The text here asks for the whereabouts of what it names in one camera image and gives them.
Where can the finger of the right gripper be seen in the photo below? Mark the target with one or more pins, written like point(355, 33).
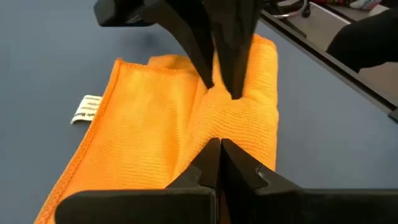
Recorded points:
point(236, 37)
point(183, 18)

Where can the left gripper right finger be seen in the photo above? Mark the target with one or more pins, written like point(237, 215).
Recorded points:
point(295, 208)

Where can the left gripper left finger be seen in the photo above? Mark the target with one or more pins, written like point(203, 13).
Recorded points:
point(140, 208)

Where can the orange microfibre towel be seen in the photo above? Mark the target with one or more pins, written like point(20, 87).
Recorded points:
point(140, 124)

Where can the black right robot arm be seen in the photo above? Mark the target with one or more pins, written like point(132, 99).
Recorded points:
point(373, 40)

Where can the grey-blue table mat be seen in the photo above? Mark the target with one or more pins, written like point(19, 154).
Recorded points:
point(46, 62)

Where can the black table frame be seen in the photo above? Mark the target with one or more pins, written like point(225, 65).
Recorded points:
point(311, 51)

